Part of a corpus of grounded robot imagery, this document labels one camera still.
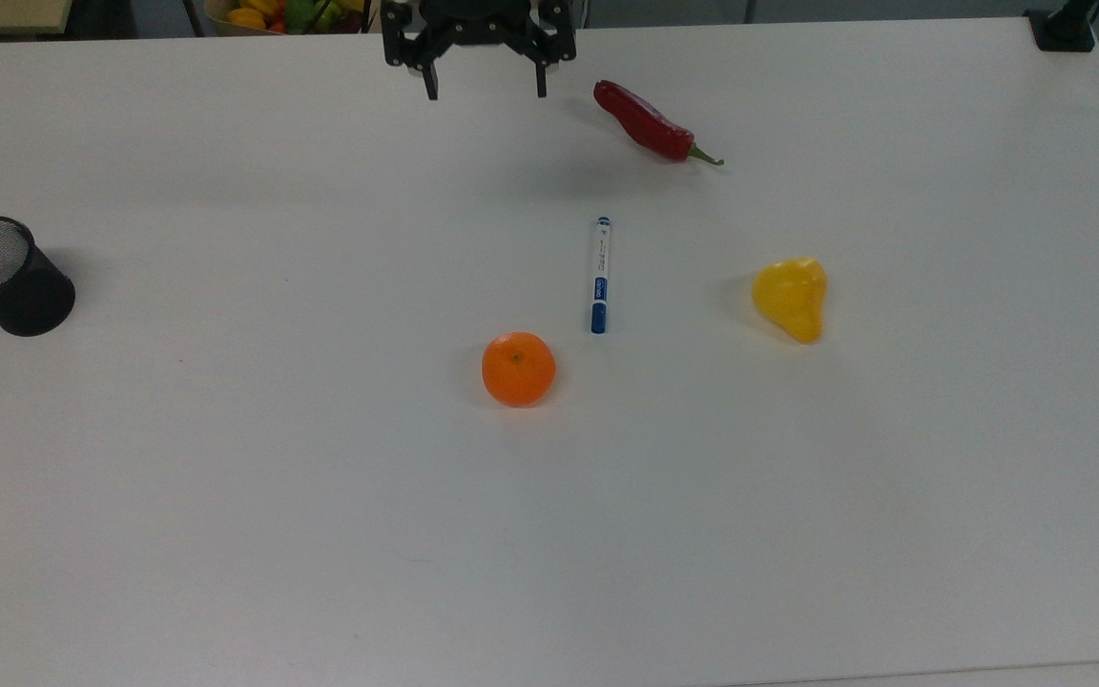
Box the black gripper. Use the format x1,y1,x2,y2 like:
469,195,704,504
381,0,577,102

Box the blue and white marker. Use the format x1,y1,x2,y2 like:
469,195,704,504
590,216,612,336

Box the red chili pepper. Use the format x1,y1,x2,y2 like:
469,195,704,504
592,79,725,168

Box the beige basket of toy produce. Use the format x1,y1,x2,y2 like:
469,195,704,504
203,0,381,37

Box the orange mandarin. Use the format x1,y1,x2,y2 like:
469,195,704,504
481,331,558,409

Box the yellow bell pepper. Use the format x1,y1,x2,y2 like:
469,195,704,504
751,257,829,345

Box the black mesh pen cup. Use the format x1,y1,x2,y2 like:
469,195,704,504
0,216,77,338

